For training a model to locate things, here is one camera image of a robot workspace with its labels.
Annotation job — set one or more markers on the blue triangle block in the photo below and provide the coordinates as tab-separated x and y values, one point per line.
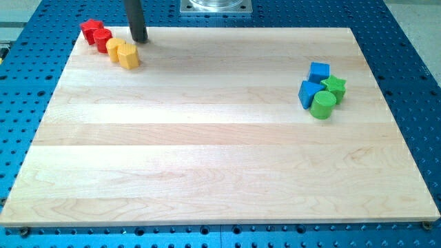
307	91

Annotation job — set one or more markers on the green cylinder block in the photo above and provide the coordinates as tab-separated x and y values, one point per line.
322	105

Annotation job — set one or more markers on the blue cube block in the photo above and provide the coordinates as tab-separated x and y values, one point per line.
318	72

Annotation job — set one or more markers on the yellow hexagon block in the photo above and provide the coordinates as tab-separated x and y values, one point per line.
128	56

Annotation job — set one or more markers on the green star block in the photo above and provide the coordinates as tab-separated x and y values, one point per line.
336	86

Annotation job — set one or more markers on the yellow cylinder block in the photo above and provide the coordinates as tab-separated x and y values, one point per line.
112	45

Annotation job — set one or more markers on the red cylinder block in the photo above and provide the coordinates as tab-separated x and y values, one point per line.
101	36

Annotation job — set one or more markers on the red star block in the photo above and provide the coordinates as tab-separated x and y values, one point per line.
89	27

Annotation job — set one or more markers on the light wooden board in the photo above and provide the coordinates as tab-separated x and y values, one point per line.
209	130

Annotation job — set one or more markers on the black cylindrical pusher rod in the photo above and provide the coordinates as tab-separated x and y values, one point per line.
136	20

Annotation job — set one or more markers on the blue perforated metal table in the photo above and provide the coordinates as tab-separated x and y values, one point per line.
36	60

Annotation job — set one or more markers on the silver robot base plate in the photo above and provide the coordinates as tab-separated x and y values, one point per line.
216	6

